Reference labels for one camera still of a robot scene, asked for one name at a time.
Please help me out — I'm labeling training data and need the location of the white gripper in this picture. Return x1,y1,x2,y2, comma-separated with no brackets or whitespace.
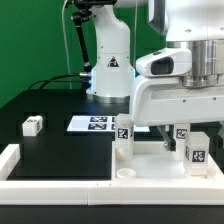
129,48,224,151

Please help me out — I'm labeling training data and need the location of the white square table top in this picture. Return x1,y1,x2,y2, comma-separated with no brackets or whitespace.
112,142,224,188

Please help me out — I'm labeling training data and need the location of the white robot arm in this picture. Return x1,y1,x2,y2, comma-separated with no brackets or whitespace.
87,0,224,150

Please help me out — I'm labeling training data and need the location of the white U-shaped obstacle fence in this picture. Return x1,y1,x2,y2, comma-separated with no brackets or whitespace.
0,144,224,205

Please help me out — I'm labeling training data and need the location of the white AprilTag base plate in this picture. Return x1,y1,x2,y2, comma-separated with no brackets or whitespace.
66,115,150,133

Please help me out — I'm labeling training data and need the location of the black cable bundle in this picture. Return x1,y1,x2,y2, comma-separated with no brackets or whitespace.
27,73,91,91

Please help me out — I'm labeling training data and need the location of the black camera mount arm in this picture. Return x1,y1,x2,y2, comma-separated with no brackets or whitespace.
71,0,117,72

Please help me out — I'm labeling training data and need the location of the white hanging cable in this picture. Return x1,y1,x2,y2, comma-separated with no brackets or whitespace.
61,0,74,90

